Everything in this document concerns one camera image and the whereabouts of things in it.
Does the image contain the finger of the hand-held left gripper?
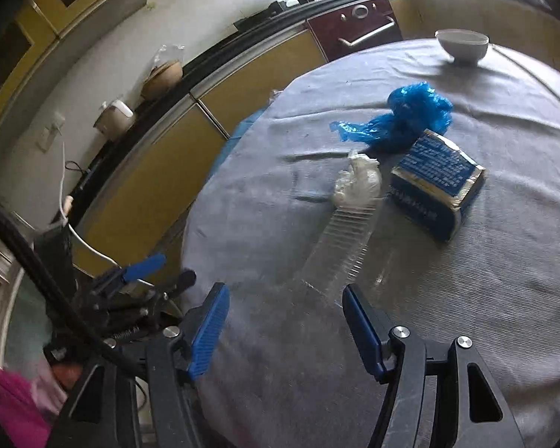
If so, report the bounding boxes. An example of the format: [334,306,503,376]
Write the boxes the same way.
[92,253,167,298]
[142,270,197,318]

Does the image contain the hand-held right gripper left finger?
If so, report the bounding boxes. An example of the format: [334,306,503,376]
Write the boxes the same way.
[47,282,231,448]

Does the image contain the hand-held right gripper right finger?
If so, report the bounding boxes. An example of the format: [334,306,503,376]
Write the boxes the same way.
[342,284,526,448]

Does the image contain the clear ribbed plastic tray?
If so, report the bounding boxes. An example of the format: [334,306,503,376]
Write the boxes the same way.
[300,196,386,302]

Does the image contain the white plastic bag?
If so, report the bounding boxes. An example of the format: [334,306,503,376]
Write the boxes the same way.
[331,149,383,208]

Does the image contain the blue tissue pack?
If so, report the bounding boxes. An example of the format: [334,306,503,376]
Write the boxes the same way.
[388,129,488,243]

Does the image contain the blue plastic bag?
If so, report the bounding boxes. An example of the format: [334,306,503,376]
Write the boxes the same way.
[330,81,454,152]

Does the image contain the person's left forearm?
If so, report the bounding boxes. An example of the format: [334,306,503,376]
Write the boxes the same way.
[0,361,71,448]

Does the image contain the person's left hand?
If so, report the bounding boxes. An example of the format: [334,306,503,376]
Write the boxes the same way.
[50,363,83,389]

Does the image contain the yellow side base cabinets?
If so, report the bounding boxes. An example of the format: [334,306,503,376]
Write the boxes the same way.
[70,25,330,281]

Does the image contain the white electric kettle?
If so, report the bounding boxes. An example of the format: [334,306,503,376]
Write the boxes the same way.
[93,99,135,141]

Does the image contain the brown clay pot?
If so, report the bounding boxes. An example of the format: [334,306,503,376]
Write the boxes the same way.
[141,58,184,101]

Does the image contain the clear bag on clay pot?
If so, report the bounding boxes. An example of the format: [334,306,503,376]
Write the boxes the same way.
[154,44,186,72]

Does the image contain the black kitchen countertop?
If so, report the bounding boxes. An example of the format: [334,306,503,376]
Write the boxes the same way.
[70,0,409,197]

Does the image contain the white ceramic bowl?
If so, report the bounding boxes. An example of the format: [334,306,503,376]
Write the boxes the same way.
[435,29,490,65]

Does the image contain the dark red oven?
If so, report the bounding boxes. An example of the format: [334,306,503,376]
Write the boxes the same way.
[307,0,404,62]

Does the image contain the yellow window base cabinets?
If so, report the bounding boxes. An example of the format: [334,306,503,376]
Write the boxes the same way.
[392,0,556,43]

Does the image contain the white charger cable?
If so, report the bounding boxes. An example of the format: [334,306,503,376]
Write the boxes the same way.
[58,140,155,290]

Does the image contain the white wall socket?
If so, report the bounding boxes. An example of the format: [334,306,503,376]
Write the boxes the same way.
[37,112,66,152]

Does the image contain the yellow glass-door wall cabinet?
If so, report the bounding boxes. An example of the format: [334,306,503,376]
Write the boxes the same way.
[0,0,155,131]

